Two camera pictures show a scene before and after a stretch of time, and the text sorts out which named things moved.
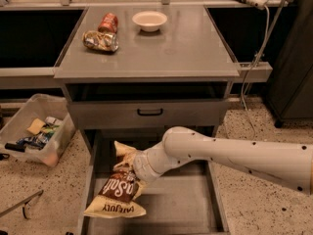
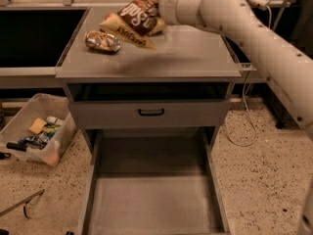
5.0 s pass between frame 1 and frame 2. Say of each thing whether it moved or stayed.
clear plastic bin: stayed
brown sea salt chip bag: moved
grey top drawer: stayed
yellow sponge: stayed
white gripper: moved
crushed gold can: stayed
